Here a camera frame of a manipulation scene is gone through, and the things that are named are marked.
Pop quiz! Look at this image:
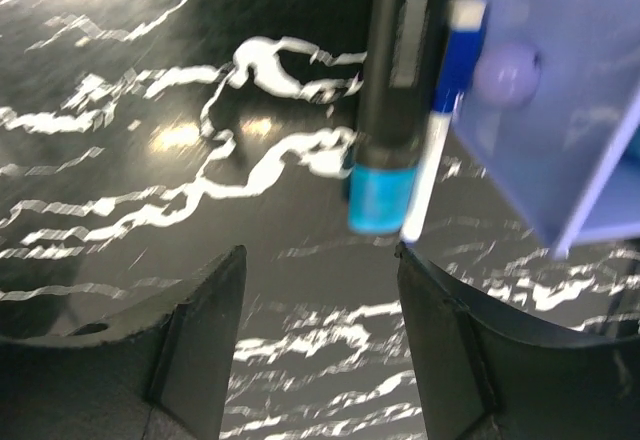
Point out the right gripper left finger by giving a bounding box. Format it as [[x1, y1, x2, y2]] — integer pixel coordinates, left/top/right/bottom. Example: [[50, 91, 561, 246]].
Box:
[[1, 245, 247, 439]]

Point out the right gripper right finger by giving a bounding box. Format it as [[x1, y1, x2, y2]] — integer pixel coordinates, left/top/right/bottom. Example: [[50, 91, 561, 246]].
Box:
[[396, 243, 639, 439]]

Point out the four-compartment colourful organizer tray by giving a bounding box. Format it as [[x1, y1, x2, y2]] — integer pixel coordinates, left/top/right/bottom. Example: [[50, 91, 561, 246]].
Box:
[[453, 0, 639, 258]]

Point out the blue capped marker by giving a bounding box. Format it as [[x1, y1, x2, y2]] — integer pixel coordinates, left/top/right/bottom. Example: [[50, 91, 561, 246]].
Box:
[[348, 0, 448, 235]]

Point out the white pen blue tip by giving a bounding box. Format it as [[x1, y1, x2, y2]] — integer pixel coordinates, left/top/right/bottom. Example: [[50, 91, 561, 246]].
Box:
[[399, 0, 489, 244]]

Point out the black marble pattern mat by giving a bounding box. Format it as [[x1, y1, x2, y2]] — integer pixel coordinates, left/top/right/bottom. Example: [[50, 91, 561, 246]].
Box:
[[1, 0, 639, 439]]

